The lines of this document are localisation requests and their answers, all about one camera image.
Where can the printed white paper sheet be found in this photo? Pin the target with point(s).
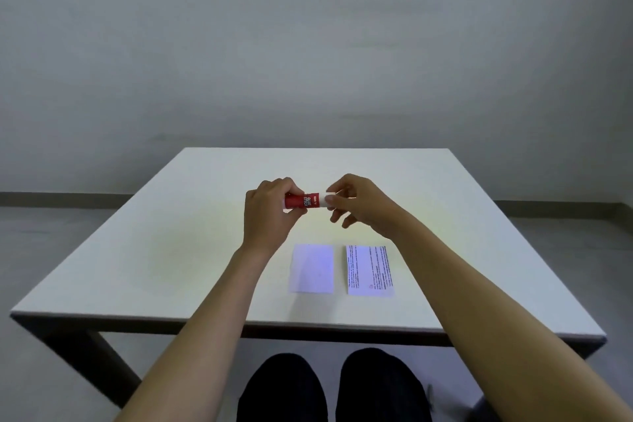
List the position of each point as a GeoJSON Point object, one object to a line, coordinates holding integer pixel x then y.
{"type": "Point", "coordinates": [369, 270]}

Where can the person's left hand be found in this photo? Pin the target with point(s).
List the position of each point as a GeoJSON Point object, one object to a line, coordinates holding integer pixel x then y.
{"type": "Point", "coordinates": [264, 219]}

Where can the white table with dark frame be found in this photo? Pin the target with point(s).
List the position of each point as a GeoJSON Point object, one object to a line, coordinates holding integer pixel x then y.
{"type": "Point", "coordinates": [148, 248]}

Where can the white glue stick cap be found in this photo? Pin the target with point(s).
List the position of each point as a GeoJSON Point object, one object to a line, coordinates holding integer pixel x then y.
{"type": "Point", "coordinates": [328, 200]}

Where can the blank white paper sheet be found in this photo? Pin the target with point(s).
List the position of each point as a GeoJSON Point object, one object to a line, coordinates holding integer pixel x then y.
{"type": "Point", "coordinates": [312, 269]}

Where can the person's right hand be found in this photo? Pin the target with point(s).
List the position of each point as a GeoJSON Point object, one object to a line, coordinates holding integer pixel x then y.
{"type": "Point", "coordinates": [368, 204]}

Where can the person's right fingers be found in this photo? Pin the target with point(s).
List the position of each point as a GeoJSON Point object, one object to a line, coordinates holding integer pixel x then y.
{"type": "Point", "coordinates": [340, 187]}

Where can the person's right leg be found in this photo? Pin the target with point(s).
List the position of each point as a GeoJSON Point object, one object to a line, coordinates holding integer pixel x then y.
{"type": "Point", "coordinates": [383, 389]}

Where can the person's left fingers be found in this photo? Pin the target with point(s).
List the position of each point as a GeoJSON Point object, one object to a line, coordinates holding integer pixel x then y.
{"type": "Point", "coordinates": [283, 186]}

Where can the red glue stick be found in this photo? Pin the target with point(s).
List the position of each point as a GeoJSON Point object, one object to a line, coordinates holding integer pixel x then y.
{"type": "Point", "coordinates": [302, 201]}

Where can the person's leg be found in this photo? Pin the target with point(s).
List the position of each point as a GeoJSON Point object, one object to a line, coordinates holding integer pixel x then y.
{"type": "Point", "coordinates": [282, 394]}
{"type": "Point", "coordinates": [383, 389]}

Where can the person's right forearm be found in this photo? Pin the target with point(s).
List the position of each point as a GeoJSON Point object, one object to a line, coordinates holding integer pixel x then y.
{"type": "Point", "coordinates": [494, 327]}

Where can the person's left leg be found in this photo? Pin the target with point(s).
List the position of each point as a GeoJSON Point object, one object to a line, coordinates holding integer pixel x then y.
{"type": "Point", "coordinates": [282, 394]}

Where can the person's left forearm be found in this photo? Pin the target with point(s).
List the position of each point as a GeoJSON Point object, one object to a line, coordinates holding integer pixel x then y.
{"type": "Point", "coordinates": [207, 327]}

